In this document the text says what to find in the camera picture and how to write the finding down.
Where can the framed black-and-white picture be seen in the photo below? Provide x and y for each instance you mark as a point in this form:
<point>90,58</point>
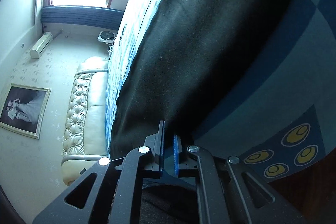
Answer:
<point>23,111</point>

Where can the black pants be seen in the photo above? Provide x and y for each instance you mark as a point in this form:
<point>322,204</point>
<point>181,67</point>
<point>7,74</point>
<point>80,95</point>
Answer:
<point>204,43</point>

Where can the cream tufted leather headboard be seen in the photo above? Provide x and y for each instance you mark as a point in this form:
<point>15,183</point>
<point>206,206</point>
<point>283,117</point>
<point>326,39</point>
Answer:
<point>84,113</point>

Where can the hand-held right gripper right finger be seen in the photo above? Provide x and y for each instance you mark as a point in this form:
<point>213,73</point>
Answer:
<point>176,157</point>

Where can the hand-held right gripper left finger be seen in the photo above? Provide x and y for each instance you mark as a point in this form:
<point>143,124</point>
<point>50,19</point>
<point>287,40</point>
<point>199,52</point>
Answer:
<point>161,145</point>

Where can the white wall air conditioner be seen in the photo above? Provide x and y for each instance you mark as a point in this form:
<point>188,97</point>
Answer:
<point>40,45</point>

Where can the blue printed bedsheet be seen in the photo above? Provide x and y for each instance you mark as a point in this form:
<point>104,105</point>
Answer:
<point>267,108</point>

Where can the dark blue curtain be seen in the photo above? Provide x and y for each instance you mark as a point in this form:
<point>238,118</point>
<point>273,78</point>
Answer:
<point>78,16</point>

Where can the small white fan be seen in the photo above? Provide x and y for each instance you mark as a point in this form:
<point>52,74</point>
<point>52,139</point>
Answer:
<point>106,37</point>

